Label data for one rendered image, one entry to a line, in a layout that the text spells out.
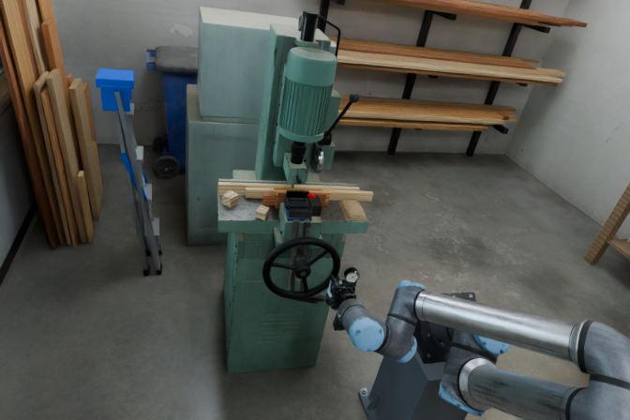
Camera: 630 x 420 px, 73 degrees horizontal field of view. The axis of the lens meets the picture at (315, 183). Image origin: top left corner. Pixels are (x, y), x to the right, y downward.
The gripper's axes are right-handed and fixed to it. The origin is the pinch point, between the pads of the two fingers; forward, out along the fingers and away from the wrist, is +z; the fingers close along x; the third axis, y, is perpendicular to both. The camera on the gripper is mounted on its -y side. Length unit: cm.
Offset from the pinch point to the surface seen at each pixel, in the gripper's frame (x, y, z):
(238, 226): 33.2, 18.9, 18.3
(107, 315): 93, -49, 86
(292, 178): 12.7, 37.0, 23.8
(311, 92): 11, 70, 8
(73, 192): 119, 7, 129
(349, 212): -11.0, 24.6, 19.8
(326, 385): -14, -67, 39
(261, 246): 23.8, 9.9, 21.7
